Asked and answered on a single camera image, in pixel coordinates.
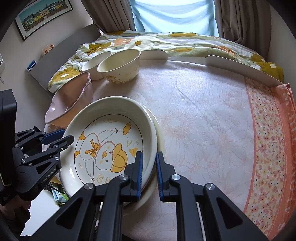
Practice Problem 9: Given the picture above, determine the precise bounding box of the yellow bear plate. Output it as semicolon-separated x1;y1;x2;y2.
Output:
123;104;166;216

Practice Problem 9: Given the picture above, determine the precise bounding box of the pink square bowl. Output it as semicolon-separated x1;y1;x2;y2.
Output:
45;72;93;128

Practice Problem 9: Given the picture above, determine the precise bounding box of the duck pattern plate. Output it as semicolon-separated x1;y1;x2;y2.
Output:
59;96;157;196

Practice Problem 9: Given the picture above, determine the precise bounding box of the white small bowl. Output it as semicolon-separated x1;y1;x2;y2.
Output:
81;51;111;81

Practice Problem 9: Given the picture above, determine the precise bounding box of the cream bowl with bear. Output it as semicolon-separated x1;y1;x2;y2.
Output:
97;49;141;84

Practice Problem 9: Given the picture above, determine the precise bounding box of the person's left hand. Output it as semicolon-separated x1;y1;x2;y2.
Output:
1;196;32;237

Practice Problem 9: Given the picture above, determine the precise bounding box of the blue white card box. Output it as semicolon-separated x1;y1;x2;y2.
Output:
26;60;37;72

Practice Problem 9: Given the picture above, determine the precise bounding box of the grey headboard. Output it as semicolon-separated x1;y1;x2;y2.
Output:
30;24;101;91

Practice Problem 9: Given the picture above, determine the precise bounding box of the small bear box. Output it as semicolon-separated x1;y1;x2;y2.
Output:
42;44;54;56

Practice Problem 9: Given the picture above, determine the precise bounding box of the pink floral tablecloth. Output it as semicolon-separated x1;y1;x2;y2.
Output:
94;61;295;238

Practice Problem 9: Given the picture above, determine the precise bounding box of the framed houses picture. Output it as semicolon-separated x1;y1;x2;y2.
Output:
15;0;73;41

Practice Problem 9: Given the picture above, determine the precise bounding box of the left brown curtain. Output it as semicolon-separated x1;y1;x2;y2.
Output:
81;0;135;33

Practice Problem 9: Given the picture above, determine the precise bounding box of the brown curtain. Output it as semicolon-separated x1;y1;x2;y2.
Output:
81;0;135;33
214;0;271;58

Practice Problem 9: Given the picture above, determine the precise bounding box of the floral green striped duvet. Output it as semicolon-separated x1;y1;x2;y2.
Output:
47;31;284;93

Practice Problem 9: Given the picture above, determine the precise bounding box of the right brown curtain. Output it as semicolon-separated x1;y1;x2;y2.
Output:
214;0;271;58

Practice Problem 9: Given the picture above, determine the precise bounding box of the light blue cloth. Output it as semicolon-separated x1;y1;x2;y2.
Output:
130;1;219;37

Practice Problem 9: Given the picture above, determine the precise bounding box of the white table rail left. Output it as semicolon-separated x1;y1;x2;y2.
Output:
140;50;168;60

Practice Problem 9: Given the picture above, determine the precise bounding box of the white table rail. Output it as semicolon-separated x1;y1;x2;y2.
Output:
140;50;168;60
205;55;282;87

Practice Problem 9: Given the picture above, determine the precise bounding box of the white table rail right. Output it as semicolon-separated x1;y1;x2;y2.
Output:
205;55;282;87

